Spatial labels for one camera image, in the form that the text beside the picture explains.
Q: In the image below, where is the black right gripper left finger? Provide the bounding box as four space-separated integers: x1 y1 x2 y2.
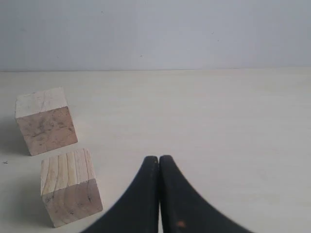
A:
83 156 159 233

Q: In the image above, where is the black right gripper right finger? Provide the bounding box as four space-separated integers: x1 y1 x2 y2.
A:
159 155 250 233

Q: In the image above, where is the second largest wooden cube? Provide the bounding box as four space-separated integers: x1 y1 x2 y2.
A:
40 149 103 228

